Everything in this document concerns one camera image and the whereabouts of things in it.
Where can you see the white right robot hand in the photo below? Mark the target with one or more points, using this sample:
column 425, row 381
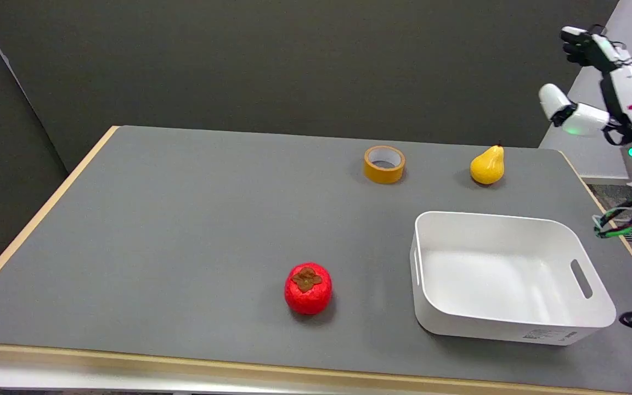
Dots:
column 623, row 82

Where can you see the yellow tape roll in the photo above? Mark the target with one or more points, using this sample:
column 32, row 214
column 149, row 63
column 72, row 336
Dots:
column 384, row 163

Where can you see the yellow pear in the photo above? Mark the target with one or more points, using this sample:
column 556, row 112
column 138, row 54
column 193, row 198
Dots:
column 487, row 165

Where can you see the white plastic bin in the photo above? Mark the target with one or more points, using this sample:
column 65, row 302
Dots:
column 508, row 277

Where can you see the grey table mat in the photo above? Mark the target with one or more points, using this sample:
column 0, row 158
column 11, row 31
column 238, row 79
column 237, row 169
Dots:
column 294, row 247

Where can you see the red persimmon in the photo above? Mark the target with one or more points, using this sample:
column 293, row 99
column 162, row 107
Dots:
column 308, row 288

